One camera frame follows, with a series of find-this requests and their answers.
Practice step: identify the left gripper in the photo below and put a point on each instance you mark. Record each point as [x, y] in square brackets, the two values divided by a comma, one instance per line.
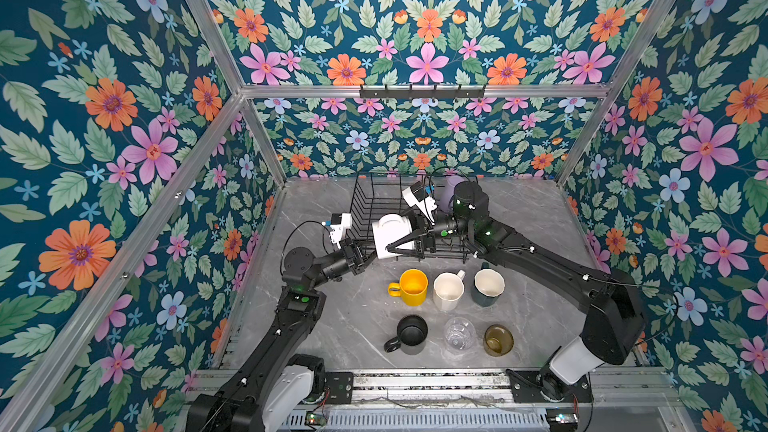
[356, 261]

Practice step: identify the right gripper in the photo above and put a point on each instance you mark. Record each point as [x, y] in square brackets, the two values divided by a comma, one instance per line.
[428, 238]

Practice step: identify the white mug red inside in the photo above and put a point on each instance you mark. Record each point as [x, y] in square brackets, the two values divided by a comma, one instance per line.
[388, 229]

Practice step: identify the yellow mug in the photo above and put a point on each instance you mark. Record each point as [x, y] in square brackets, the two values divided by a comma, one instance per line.
[411, 288]

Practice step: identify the lilac plastic cup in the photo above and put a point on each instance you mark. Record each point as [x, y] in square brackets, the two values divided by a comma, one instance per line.
[445, 203]

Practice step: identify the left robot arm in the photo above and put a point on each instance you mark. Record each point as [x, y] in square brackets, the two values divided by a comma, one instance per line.
[274, 379]

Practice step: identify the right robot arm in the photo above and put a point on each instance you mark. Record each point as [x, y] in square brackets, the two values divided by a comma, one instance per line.
[612, 303]

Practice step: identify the white faceted mug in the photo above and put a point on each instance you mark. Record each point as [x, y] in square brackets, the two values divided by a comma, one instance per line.
[448, 288]

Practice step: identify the dark green mug white inside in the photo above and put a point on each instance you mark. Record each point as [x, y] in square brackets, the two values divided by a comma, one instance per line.
[488, 285]

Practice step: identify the black mug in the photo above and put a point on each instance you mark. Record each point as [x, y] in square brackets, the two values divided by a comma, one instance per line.
[411, 335]

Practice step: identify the clear glass cup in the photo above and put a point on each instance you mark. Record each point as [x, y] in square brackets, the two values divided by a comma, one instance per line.
[459, 334]

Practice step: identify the olive green glass cup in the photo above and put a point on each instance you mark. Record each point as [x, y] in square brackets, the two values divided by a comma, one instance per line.
[498, 340]

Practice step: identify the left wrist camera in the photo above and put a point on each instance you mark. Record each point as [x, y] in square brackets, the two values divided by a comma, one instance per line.
[338, 225]

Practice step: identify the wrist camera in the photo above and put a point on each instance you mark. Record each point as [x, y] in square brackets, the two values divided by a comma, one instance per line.
[338, 225]
[419, 195]

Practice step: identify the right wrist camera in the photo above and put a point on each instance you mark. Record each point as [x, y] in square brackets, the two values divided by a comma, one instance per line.
[419, 195]

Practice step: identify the black wire dish rack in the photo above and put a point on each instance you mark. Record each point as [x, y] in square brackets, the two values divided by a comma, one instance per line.
[374, 196]

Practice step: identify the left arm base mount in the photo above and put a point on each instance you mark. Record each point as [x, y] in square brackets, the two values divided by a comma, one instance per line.
[334, 388]

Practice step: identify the black hook rail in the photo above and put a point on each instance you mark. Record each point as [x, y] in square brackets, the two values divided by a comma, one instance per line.
[409, 92]

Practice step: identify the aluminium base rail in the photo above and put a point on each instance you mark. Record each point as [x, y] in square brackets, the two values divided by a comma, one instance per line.
[611, 387]

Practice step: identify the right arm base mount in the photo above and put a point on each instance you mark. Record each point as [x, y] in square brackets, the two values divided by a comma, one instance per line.
[533, 386]

